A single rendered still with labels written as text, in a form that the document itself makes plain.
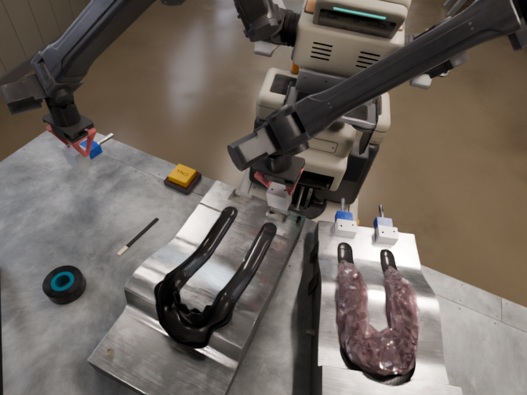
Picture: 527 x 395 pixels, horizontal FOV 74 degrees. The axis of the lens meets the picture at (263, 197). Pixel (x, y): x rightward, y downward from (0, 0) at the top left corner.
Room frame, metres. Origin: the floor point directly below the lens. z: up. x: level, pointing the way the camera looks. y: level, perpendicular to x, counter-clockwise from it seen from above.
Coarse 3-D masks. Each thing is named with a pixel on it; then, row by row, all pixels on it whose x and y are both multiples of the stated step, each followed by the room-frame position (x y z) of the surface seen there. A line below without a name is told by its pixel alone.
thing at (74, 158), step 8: (112, 136) 0.70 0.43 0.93; (80, 144) 0.64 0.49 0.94; (96, 144) 0.65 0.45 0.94; (64, 152) 0.60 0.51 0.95; (72, 152) 0.59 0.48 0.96; (96, 152) 0.64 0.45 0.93; (72, 160) 0.59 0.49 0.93; (80, 160) 0.59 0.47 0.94; (88, 160) 0.61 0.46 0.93; (80, 168) 0.58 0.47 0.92
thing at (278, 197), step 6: (270, 186) 0.57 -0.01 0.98; (276, 186) 0.57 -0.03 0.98; (282, 186) 0.57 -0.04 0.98; (270, 192) 0.55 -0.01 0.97; (276, 192) 0.55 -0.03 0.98; (282, 192) 0.55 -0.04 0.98; (270, 198) 0.55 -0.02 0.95; (276, 198) 0.54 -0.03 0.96; (282, 198) 0.54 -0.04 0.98; (288, 198) 0.55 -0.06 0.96; (270, 204) 0.55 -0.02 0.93; (276, 204) 0.54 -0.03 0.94; (282, 204) 0.54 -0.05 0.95; (288, 204) 0.55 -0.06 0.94
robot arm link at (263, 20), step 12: (240, 0) 0.72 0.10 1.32; (252, 0) 0.74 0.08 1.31; (264, 0) 0.79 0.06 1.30; (252, 12) 0.78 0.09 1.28; (264, 12) 0.80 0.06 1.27; (252, 24) 0.80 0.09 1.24; (264, 24) 0.79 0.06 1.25; (276, 24) 0.83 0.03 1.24; (252, 36) 0.81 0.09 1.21; (264, 36) 0.85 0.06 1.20
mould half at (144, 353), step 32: (224, 192) 0.60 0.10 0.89; (192, 224) 0.49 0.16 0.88; (256, 224) 0.51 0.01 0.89; (288, 224) 0.53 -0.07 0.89; (160, 256) 0.37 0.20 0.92; (224, 256) 0.41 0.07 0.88; (288, 256) 0.45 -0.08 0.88; (128, 288) 0.28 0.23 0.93; (192, 288) 0.30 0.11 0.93; (256, 288) 0.34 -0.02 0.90; (128, 320) 0.25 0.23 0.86; (256, 320) 0.27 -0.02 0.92; (96, 352) 0.18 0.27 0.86; (128, 352) 0.19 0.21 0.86; (160, 352) 0.20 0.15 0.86; (192, 352) 0.21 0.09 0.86; (224, 352) 0.21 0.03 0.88; (128, 384) 0.13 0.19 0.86; (160, 384) 0.14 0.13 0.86; (192, 384) 0.15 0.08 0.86; (224, 384) 0.16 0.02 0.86
